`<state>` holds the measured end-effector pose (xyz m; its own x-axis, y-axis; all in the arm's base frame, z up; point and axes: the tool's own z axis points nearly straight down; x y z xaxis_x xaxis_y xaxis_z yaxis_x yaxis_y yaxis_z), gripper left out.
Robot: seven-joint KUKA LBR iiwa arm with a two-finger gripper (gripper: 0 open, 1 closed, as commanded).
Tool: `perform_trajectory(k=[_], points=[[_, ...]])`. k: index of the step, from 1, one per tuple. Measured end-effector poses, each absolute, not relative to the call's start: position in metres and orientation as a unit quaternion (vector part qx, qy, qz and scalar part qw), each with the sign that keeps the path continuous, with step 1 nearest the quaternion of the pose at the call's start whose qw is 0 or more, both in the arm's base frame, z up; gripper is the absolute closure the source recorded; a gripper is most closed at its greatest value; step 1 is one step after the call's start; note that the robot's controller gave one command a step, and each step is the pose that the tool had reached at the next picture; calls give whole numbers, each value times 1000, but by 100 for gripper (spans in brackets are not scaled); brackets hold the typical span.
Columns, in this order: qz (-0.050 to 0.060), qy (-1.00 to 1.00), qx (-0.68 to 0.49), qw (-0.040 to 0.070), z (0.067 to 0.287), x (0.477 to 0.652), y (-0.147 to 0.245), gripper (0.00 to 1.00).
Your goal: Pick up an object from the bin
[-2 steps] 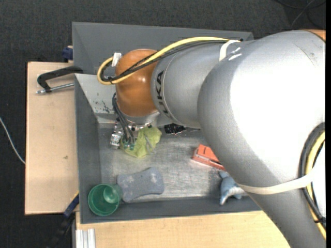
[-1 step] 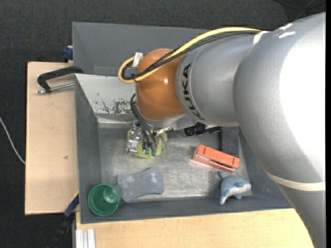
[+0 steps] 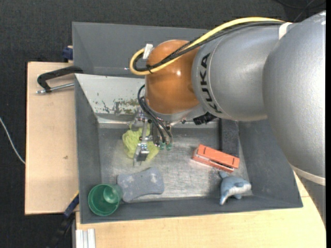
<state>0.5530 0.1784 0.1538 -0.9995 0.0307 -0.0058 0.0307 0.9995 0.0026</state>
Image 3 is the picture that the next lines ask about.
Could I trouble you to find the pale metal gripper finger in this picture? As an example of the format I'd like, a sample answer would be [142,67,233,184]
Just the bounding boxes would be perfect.
[139,142,151,163]
[132,143,142,167]

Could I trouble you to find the yellow-green cloth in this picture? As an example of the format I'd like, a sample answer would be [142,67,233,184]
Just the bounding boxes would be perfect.
[122,126,160,161]

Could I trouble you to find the grey-blue sponge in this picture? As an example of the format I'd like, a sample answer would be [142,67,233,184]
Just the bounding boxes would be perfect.
[116,167,166,204]

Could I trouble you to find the grey metal bin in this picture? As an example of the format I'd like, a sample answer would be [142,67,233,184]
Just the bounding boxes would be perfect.
[71,21,304,224]

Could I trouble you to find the green plastic cup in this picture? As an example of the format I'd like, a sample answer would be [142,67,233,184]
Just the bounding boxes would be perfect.
[87,183,124,217]

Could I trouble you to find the red-brown flat block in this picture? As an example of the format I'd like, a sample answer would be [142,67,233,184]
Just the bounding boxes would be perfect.
[191,144,241,174]

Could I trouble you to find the dark green flat block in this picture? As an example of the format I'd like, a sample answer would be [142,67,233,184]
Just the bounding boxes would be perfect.
[219,119,240,157]

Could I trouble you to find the pale wood board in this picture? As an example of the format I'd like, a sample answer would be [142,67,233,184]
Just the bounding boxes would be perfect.
[24,61,80,215]

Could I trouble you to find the blue toy dolphin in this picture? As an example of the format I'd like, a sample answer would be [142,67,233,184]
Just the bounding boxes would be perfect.
[218,170,252,206]

